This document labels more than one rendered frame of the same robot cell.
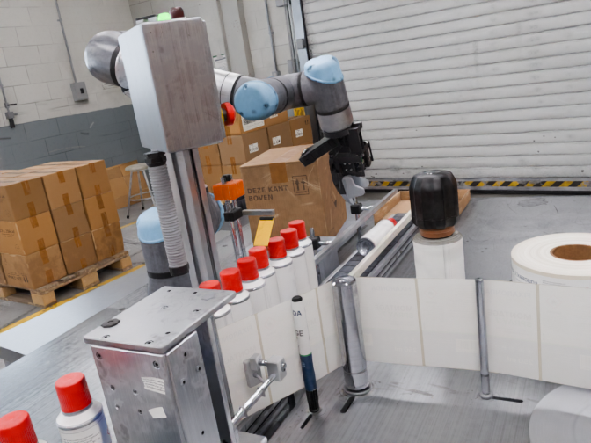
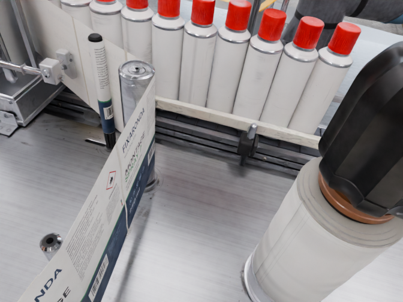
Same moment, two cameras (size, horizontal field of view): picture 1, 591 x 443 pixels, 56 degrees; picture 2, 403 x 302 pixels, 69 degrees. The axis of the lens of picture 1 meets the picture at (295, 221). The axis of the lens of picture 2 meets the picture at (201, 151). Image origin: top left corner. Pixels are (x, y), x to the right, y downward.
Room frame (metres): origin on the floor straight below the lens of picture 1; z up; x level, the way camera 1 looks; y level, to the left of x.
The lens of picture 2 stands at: (0.76, -0.33, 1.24)
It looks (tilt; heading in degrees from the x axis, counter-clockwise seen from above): 46 degrees down; 68
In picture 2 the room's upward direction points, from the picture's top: 10 degrees clockwise
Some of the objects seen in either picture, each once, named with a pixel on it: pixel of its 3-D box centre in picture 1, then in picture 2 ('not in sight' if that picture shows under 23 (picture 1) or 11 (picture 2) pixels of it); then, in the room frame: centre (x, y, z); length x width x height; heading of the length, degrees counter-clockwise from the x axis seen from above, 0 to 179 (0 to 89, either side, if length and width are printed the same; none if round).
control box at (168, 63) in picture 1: (171, 87); not in sight; (0.95, 0.17, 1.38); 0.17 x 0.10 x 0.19; 26
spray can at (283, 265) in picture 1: (283, 290); (256, 76); (0.99, 0.04, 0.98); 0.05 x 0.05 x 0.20
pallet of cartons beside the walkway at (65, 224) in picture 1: (32, 227); not in sight; (4.38, 2.09, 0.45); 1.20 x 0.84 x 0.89; 54
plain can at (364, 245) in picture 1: (379, 234); not in sight; (1.47, -0.22, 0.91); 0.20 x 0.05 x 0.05; 149
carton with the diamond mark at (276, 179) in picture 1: (297, 194); not in sight; (1.76, -0.02, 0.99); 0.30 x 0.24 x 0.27; 162
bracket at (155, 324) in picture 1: (163, 315); not in sight; (0.58, 0.16, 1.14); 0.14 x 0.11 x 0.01; 151
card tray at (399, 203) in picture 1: (423, 206); not in sight; (1.87, -0.45, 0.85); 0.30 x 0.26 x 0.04; 151
